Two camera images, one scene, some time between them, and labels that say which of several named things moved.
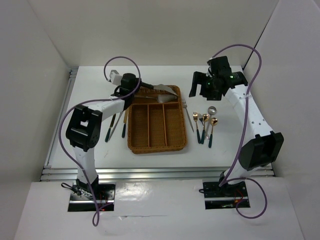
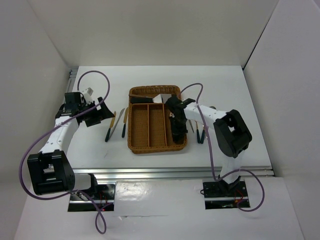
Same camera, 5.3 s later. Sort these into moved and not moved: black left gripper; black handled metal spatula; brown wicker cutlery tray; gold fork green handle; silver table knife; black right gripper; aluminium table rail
Moved: black right gripper; black handled metal spatula; black left gripper
Not moved: brown wicker cutlery tray; gold fork green handle; aluminium table rail; silver table knife
